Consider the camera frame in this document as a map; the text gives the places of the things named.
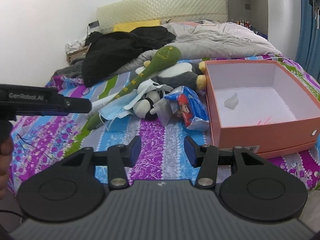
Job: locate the blue curtain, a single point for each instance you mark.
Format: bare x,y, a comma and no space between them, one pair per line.
308,45

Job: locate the white tube bottle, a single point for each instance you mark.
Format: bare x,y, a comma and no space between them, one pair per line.
100,103

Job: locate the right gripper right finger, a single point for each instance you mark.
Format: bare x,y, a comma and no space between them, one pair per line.
197,153

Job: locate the light blue face mask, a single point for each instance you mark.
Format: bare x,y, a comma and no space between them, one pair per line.
115,110

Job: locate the yellow pillow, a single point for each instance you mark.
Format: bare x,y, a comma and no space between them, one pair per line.
128,27

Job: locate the left hand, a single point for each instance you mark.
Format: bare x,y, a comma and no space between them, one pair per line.
7,147

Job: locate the white tissue paper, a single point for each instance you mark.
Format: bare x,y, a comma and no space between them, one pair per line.
145,87

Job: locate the blue snack bag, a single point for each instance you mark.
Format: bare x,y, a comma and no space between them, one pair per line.
192,110

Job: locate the grey quilt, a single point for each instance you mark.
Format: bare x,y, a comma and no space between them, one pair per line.
218,41

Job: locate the red foil snack packet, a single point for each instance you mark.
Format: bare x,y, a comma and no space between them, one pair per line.
185,109

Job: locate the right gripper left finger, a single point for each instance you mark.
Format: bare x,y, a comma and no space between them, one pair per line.
127,153

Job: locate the orange cardboard box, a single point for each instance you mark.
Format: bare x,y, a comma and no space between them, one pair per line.
276,115

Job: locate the grey white penguin plush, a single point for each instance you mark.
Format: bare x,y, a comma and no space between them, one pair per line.
186,73

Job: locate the cream padded headboard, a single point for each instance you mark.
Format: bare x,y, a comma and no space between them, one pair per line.
126,11

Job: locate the black garment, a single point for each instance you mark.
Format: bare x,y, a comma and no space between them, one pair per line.
108,53

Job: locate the small panda plush keychain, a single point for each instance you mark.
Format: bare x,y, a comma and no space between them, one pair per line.
144,108

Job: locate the green long plush stick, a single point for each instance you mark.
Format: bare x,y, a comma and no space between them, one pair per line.
163,58

